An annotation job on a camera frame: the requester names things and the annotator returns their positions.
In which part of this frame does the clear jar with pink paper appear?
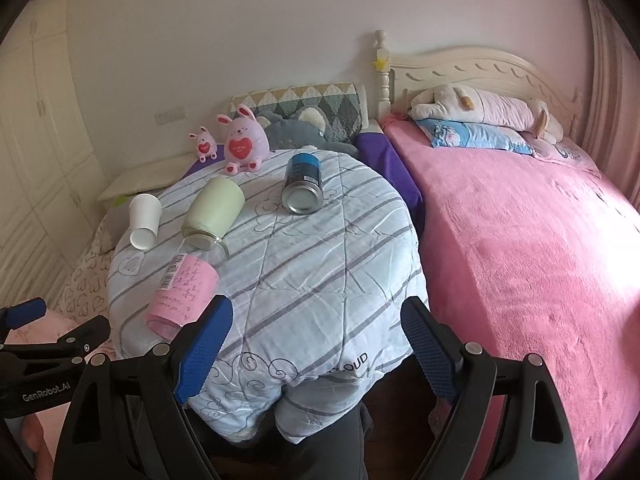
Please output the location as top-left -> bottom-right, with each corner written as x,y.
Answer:
145,233 -> 229,340

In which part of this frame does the white paper cup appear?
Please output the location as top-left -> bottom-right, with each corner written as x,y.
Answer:
129,193 -> 162,250

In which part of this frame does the pale green cup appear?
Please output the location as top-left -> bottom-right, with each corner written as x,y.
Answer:
181,177 -> 245,250

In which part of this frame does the heart-print sheet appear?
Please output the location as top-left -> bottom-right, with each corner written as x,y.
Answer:
52,218 -> 116,324

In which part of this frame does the grey sun-print pillow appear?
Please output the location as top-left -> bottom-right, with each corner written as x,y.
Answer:
101,196 -> 132,254

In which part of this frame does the cream wardrobe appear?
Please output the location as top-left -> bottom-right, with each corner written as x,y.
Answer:
1,0 -> 107,306

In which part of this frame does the pink fleece blanket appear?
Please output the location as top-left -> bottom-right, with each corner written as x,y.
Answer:
383,117 -> 639,479

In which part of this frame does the cream folded board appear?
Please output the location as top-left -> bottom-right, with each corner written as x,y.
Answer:
98,154 -> 196,203

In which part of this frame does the small pink bunny plush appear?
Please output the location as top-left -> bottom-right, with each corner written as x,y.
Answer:
189,126 -> 218,164

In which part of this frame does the striped light blue quilt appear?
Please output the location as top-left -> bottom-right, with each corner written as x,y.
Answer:
106,148 -> 432,444

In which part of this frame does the large pink bunny plush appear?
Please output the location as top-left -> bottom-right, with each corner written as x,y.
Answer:
217,104 -> 270,176

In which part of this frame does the blue metal can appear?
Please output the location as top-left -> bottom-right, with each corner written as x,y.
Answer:
282,153 -> 323,214

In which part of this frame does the blue cartoon pillow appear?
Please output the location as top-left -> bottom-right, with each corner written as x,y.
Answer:
416,119 -> 534,155

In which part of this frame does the purple sheet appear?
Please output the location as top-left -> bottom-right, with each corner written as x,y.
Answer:
180,131 -> 426,233

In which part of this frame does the grey plush toy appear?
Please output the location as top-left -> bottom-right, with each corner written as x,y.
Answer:
257,105 -> 359,159

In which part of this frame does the long pink white plush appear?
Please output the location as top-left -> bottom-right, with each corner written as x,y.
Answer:
409,84 -> 564,144

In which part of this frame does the green patchwork pillow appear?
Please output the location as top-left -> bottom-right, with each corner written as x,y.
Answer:
228,82 -> 369,141

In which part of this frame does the cream wooden headboard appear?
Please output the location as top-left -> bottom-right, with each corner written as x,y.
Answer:
374,29 -> 582,139

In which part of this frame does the wall outlet plate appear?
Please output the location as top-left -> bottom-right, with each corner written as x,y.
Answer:
154,106 -> 186,126

